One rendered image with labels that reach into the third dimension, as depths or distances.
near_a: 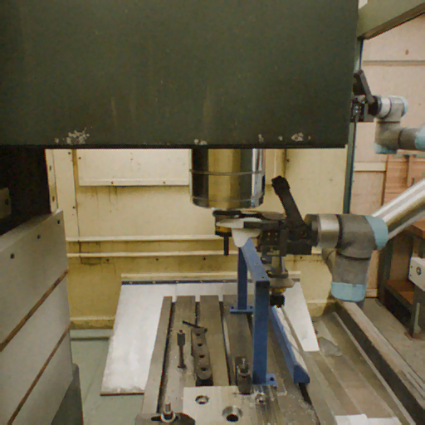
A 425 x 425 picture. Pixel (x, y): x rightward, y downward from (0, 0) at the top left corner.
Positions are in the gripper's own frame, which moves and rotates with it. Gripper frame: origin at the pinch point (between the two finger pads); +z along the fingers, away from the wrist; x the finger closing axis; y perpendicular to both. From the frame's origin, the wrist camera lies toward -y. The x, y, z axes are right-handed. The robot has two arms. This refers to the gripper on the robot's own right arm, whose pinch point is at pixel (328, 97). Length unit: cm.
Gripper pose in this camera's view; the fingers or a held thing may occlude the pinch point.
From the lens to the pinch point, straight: 121.0
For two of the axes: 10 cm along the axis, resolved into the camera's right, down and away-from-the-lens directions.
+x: -5.4, -1.9, 8.2
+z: -8.4, 1.2, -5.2
